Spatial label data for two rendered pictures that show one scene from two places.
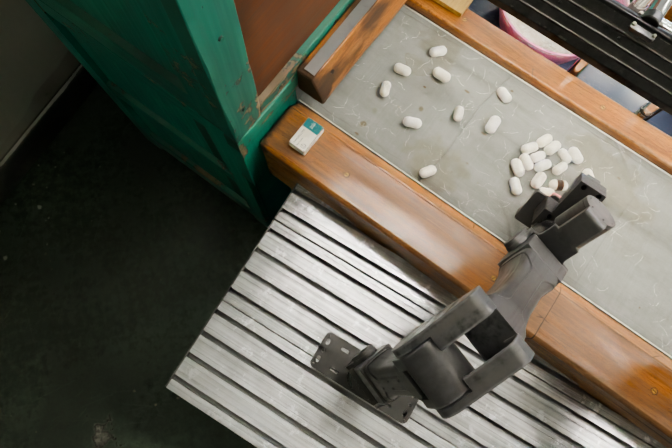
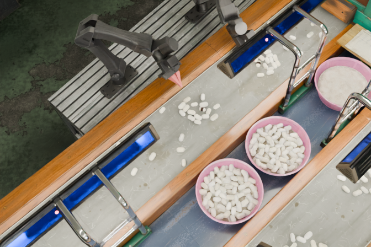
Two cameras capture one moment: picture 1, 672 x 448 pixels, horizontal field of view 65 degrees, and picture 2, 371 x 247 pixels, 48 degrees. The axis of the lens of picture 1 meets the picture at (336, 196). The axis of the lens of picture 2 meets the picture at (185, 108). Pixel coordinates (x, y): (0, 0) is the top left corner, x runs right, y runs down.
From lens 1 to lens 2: 1.76 m
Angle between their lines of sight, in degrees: 38
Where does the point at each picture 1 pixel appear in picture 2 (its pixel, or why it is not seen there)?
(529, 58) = not seen: hidden behind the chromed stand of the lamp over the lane
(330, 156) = not seen: outside the picture
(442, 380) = not seen: outside the picture
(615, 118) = (284, 87)
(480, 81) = (307, 49)
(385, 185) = (265, 9)
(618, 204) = (247, 84)
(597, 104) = not seen: hidden behind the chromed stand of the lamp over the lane
